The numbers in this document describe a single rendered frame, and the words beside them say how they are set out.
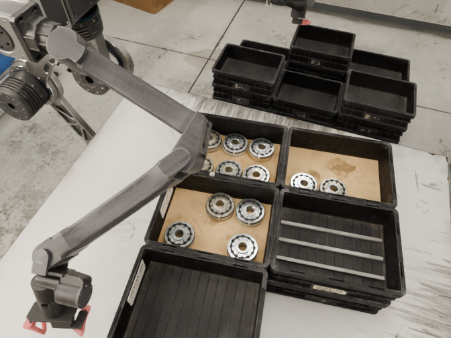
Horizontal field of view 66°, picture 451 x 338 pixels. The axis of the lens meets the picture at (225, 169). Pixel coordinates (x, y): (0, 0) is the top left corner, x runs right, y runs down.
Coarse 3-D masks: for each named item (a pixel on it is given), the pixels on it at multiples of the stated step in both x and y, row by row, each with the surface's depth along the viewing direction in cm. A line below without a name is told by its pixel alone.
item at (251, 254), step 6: (240, 234) 118; (246, 234) 118; (234, 240) 117; (246, 240) 117; (252, 240) 117; (228, 246) 115; (234, 246) 115; (252, 246) 115; (228, 252) 114; (234, 252) 114; (252, 252) 114; (246, 258) 113; (252, 258) 113
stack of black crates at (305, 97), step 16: (288, 80) 235; (304, 80) 231; (320, 80) 227; (336, 80) 224; (288, 96) 230; (304, 96) 230; (320, 96) 230; (336, 96) 231; (272, 112) 223; (288, 112) 220; (304, 112) 215; (320, 112) 210; (336, 112) 207
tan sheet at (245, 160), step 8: (224, 136) 148; (248, 144) 146; (216, 152) 143; (224, 152) 143; (216, 160) 140; (240, 160) 141; (248, 160) 141; (272, 160) 141; (272, 168) 138; (256, 176) 136; (272, 176) 136
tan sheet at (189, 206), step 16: (176, 192) 131; (192, 192) 131; (176, 208) 127; (192, 208) 127; (192, 224) 123; (208, 224) 123; (224, 224) 124; (240, 224) 124; (160, 240) 120; (208, 240) 120; (224, 240) 120; (256, 240) 120; (256, 256) 117
